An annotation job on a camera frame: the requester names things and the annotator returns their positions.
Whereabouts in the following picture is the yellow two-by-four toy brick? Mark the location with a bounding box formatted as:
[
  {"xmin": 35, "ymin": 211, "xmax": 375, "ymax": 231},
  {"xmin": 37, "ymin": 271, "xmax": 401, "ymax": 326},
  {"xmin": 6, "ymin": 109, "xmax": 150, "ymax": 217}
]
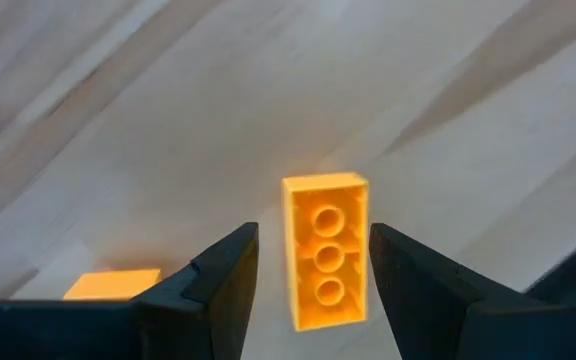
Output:
[{"xmin": 281, "ymin": 171, "xmax": 370, "ymax": 333}]

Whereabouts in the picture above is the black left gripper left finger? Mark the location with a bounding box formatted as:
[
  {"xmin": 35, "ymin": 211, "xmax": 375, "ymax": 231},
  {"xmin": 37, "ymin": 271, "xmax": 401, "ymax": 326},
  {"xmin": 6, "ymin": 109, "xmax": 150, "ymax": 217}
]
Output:
[{"xmin": 132, "ymin": 222, "xmax": 260, "ymax": 360}]

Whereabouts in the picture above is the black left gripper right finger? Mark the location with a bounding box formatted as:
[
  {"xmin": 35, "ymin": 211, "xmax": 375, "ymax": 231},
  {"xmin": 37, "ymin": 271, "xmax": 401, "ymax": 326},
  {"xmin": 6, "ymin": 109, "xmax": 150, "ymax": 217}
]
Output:
[{"xmin": 369, "ymin": 222, "xmax": 527, "ymax": 360}]

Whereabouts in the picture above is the yellow two-by-two toy brick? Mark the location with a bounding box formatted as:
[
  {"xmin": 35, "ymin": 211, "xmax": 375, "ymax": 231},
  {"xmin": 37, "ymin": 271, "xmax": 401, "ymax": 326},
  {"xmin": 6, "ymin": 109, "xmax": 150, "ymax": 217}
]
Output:
[{"xmin": 62, "ymin": 268, "xmax": 163, "ymax": 302}]

